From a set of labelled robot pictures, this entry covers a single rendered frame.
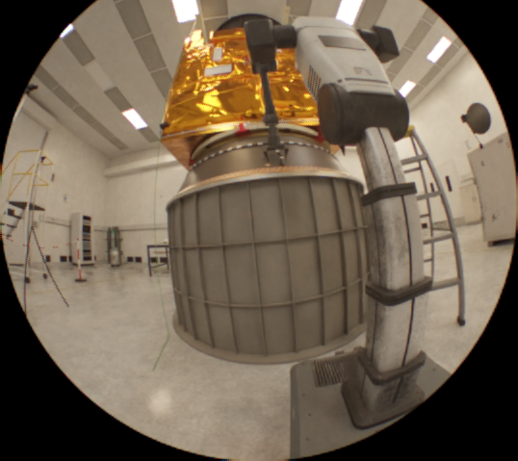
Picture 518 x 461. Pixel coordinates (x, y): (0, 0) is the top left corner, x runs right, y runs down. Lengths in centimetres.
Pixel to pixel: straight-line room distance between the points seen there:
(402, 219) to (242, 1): 458
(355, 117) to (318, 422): 76
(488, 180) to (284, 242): 325
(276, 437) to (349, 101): 107
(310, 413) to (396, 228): 54
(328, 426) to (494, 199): 336
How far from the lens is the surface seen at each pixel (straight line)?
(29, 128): 818
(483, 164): 356
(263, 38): 62
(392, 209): 38
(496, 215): 354
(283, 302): 111
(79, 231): 793
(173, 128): 187
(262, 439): 89
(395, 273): 39
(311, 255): 112
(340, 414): 64
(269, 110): 104
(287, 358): 125
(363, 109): 43
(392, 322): 42
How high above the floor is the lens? 79
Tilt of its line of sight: 12 degrees up
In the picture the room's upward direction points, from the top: 6 degrees counter-clockwise
